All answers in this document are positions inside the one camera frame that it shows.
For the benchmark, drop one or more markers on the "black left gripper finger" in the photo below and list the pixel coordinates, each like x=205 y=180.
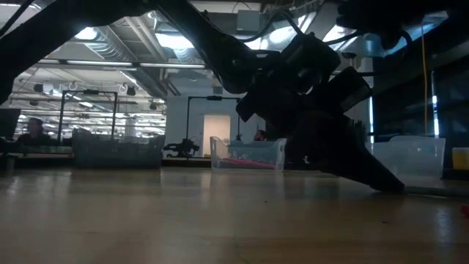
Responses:
x=329 y=154

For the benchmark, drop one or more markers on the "red pencil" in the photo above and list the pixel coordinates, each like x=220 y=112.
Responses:
x=256 y=165

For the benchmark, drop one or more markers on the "pink pencil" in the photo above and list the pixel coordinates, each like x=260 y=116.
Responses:
x=234 y=160

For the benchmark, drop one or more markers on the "neighbouring black robot arm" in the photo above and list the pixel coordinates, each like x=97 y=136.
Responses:
x=181 y=148

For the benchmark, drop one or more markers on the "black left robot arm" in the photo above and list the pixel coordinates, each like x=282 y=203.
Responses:
x=55 y=29

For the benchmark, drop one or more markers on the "frosted white plastic bin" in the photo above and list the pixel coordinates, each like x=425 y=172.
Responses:
x=414 y=157

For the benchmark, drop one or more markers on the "clear plastic bin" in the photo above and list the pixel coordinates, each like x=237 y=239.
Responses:
x=220 y=146

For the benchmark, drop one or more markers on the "grey square box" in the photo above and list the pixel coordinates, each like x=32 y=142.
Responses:
x=248 y=20

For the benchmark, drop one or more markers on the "yellow box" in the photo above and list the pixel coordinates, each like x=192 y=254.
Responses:
x=461 y=159

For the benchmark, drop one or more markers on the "bright light panel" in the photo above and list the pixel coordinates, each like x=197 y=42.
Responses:
x=172 y=40

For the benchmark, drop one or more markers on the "smoky dark grey plastic bin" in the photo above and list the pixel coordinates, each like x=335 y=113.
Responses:
x=117 y=154

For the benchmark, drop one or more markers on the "silver metal crossbar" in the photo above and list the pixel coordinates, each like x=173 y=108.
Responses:
x=110 y=63

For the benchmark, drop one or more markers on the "neighbouring wooden table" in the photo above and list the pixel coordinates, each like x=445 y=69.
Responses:
x=36 y=155

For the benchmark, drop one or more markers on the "black monitor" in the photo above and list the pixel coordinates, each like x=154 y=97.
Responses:
x=9 y=122

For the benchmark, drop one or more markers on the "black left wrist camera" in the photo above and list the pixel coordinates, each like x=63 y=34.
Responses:
x=311 y=55

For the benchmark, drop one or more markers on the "dark dome camera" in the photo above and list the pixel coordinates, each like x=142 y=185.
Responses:
x=349 y=55

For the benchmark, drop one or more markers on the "black gantry frame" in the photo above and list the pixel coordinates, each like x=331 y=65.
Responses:
x=89 y=92
x=214 y=98

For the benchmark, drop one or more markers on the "black aluminium table frame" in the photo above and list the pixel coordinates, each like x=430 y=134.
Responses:
x=187 y=165

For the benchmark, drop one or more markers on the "silver spiral ventilation duct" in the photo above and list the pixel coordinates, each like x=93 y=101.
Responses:
x=110 y=44

